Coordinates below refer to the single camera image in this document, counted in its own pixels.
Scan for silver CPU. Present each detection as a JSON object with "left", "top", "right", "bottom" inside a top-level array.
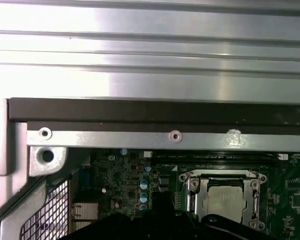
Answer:
[{"left": 202, "top": 176, "right": 249, "bottom": 223}]

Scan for CPU socket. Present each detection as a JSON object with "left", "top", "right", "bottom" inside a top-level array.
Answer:
[{"left": 177, "top": 169, "right": 268, "bottom": 231}]

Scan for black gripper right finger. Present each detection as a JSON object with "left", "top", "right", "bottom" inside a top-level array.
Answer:
[{"left": 163, "top": 192, "right": 276, "bottom": 240}]

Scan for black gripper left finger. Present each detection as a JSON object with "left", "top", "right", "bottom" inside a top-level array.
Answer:
[{"left": 67, "top": 192, "right": 165, "bottom": 240}]

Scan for thin metal locking lever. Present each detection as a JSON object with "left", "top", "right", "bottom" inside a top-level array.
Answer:
[{"left": 186, "top": 169, "right": 260, "bottom": 180}]

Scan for RAM slot with white clips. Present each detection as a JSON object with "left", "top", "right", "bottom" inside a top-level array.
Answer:
[{"left": 142, "top": 150, "right": 290, "bottom": 163}]

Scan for green motherboard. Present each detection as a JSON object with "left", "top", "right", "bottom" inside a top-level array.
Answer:
[{"left": 71, "top": 148, "right": 300, "bottom": 240}]

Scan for metal socket cover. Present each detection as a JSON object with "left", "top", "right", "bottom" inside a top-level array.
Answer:
[{"left": 186, "top": 172, "right": 260, "bottom": 225}]

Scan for black PC case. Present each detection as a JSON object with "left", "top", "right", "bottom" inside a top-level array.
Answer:
[{"left": 0, "top": 96, "right": 300, "bottom": 240}]

